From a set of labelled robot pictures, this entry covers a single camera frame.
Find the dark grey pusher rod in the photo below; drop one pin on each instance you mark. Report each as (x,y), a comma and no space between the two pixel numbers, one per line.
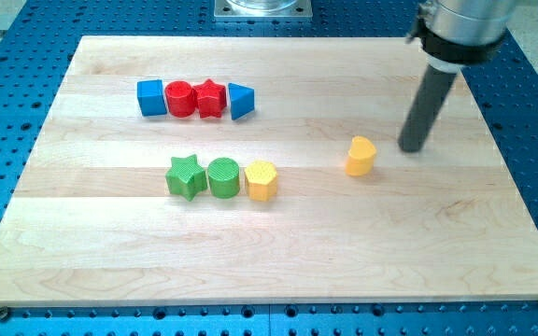
(429,99)

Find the yellow heart block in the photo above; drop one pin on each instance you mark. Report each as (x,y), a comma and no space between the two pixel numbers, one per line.
(360,157)

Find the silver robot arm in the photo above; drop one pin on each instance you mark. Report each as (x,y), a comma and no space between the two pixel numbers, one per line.
(454,34)

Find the yellow hexagon block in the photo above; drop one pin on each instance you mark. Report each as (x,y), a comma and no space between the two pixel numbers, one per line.
(261,181)

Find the blue triangle block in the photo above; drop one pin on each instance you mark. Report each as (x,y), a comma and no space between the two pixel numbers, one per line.
(242,100)

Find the red star block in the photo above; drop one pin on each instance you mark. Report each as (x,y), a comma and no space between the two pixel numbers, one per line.
(211,99)

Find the green cylinder block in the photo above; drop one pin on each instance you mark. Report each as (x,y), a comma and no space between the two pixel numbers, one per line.
(223,177)

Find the red cylinder block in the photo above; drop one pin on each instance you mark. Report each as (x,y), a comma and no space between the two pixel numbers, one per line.
(180,98)

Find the green star block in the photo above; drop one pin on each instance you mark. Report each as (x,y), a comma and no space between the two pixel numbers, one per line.
(186,177)

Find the wooden board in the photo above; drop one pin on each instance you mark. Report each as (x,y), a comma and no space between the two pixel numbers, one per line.
(92,222)

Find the blue cube block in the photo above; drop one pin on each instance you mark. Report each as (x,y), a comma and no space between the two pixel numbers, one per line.
(150,98)

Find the blue perforated table plate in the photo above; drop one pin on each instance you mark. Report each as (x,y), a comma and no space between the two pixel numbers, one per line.
(38,40)

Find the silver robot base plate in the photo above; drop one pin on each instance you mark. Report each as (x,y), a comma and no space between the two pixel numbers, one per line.
(262,9)

